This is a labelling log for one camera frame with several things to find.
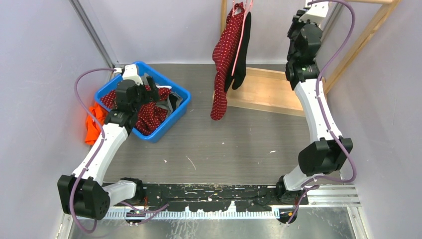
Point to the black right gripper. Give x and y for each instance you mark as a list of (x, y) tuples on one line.
[(296, 23)]

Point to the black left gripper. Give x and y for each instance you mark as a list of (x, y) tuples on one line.
[(151, 95)]

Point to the grey pleated skirt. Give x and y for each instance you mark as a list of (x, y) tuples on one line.
[(171, 103)]

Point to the red polka dot garment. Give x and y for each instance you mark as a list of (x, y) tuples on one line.
[(153, 114), (223, 56)]

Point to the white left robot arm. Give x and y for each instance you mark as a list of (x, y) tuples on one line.
[(82, 193)]

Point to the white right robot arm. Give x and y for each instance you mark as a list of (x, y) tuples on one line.
[(327, 150)]

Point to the pink hanger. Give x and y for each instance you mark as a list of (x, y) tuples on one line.
[(248, 7)]

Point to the blue plastic bin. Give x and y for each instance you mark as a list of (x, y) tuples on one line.
[(105, 96)]

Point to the orange cloth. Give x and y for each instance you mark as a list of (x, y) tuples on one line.
[(93, 130)]

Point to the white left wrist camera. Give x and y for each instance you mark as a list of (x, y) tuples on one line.
[(130, 72)]

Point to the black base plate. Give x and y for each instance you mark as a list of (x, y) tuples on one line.
[(216, 197)]

